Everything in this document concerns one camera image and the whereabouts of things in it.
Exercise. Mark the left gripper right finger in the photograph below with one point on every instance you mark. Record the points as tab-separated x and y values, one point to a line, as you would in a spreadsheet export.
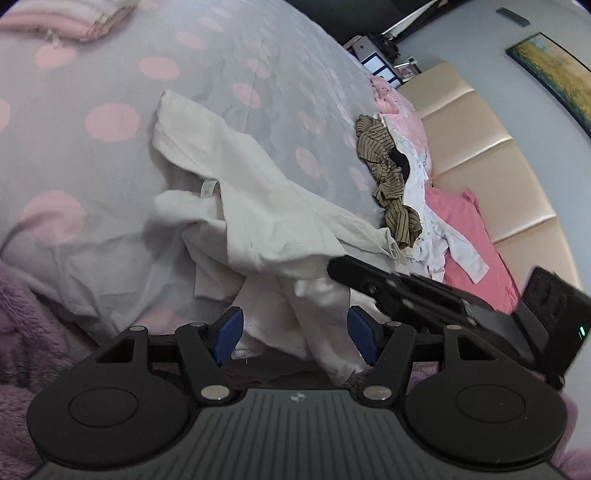
387	348

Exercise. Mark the folded pink garment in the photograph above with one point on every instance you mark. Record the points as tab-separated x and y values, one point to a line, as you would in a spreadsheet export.
46	16

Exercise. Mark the purple fleece sleeve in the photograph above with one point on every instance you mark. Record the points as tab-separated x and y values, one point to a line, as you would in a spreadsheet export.
35	349

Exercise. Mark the pink pillow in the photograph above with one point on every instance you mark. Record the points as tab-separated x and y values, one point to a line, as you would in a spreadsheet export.
402	114

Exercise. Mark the grey pink-dotted bed cover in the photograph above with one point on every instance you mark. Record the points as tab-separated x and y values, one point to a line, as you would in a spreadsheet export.
79	173

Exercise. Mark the white bedside cabinet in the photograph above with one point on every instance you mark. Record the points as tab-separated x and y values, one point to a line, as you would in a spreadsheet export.
374	60

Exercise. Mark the picture frame on cabinet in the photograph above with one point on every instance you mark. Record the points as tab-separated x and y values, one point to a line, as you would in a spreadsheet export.
407	70

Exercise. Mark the white printed garment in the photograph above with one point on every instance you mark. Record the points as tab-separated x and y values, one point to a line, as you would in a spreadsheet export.
438	238

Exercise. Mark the framed landscape painting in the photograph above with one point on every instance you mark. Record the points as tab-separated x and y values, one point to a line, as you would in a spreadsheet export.
558	71

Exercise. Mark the pink crumpled garment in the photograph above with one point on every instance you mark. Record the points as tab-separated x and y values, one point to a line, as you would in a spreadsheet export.
462	212

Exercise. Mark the folded white garment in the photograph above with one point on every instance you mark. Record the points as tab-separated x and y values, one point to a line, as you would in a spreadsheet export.
94	12

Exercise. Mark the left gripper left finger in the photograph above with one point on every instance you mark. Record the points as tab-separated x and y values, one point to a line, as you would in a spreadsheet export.
203	350

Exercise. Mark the beige padded headboard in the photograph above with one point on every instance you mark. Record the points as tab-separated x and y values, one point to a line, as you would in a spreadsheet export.
471	149

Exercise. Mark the brown striped garment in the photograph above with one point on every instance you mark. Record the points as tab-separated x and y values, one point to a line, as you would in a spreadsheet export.
390	169

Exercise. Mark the cream white long-sleeve shirt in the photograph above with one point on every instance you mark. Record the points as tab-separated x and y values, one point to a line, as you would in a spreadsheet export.
262	242

